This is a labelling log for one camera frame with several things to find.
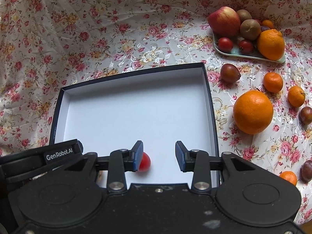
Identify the purple plum on tray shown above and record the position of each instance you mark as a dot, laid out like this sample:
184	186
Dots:
264	28

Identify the mandarin near tray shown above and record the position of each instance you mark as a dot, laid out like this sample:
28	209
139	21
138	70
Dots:
273	82

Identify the small mandarin on tray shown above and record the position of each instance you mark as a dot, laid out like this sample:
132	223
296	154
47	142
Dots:
268	23

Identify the large round orange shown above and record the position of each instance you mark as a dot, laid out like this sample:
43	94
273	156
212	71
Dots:
253	112

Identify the mandarin with stem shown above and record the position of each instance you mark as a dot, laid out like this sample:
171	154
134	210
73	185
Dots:
296	96

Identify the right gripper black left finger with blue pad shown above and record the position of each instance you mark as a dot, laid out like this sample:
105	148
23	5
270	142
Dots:
122	161

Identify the right cherry tomato on tray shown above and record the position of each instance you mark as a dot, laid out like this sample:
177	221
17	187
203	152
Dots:
245	46

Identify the black box white interior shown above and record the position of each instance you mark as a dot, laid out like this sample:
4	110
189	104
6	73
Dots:
157	106

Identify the rear brown kiwi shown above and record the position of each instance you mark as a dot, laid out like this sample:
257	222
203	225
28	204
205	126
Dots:
243	15

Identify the red cherry tomato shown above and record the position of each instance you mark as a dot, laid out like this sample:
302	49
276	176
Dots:
145	163

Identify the brown kiwi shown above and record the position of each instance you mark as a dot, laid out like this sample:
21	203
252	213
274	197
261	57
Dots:
250	29
243	15

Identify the large knobbed orange on tray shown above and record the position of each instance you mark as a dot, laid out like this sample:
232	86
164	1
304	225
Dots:
271	44

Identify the left cherry tomato on tray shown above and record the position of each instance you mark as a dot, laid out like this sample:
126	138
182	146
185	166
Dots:
225	44

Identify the red apple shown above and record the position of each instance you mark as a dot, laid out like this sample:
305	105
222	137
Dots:
225	22

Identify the dark plum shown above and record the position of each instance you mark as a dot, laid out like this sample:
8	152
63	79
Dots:
230	73
305	115
306	171

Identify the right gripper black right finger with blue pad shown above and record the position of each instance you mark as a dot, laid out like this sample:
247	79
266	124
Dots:
196	161

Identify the small mandarin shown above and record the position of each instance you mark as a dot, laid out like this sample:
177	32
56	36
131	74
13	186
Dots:
268	23
289	176

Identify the floral tablecloth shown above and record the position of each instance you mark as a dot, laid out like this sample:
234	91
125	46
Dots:
49	44

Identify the cherry tomato on tray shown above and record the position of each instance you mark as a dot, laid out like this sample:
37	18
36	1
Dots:
225	44
245	46

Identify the front brown kiwi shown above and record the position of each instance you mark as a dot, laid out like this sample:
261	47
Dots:
250	29

